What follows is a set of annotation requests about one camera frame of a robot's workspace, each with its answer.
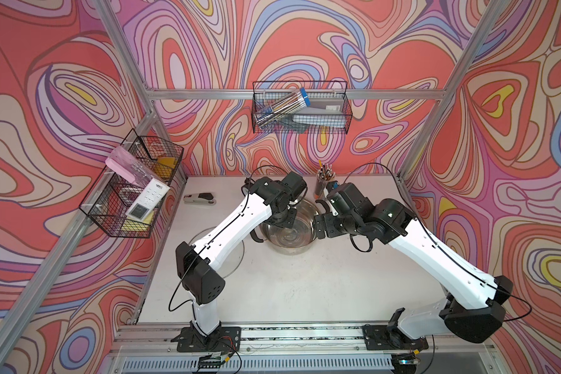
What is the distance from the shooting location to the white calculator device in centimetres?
69

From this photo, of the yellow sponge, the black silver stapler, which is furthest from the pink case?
the black silver stapler

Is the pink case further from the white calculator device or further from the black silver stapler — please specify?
the black silver stapler

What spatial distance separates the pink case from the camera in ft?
2.20

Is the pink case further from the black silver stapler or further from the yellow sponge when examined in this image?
the black silver stapler

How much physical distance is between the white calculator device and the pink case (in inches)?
1.7
